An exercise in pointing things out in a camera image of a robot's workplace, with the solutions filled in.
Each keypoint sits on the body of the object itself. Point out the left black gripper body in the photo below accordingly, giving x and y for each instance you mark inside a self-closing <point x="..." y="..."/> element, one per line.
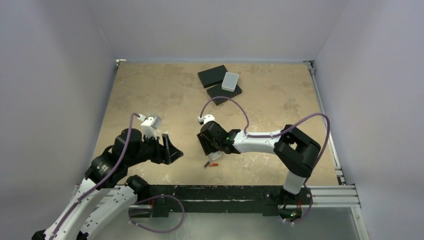
<point x="151" y="150"/>

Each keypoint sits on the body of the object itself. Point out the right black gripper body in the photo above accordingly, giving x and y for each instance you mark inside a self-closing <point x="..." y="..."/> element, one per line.
<point x="205" y="144"/>

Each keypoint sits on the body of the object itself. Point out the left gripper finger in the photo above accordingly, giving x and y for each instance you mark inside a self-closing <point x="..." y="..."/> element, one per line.
<point x="170" y="150"/>
<point x="172" y="158"/>

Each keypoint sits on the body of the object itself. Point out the white remote control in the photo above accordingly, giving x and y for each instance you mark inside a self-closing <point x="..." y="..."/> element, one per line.
<point x="215" y="155"/>

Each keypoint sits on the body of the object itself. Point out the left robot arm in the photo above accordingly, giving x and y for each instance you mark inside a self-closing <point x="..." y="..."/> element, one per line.
<point x="89" y="211"/>

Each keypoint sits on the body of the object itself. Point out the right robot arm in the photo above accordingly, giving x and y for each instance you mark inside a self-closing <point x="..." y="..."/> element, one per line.
<point x="296" y="150"/>

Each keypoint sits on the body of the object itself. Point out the black battery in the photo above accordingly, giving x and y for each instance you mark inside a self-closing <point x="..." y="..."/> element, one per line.
<point x="207" y="164"/>

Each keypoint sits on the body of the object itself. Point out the black box front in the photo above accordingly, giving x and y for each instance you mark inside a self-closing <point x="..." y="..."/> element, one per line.
<point x="217" y="91"/>

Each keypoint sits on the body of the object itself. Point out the black box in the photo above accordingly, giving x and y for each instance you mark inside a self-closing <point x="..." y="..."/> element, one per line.
<point x="212" y="76"/>
<point x="217" y="91"/>

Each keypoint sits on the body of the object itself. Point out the white plastic box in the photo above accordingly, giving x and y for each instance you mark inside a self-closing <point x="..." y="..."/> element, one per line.
<point x="230" y="82"/>

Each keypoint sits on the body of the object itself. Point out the black box rear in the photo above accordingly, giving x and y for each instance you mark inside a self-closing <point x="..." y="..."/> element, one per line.
<point x="212" y="76"/>

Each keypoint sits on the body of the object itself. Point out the black base bar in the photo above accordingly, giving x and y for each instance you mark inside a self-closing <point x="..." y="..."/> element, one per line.
<point x="268" y="200"/>

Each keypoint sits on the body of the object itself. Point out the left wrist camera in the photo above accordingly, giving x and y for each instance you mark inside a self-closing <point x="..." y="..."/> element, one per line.
<point x="149" y="125"/>

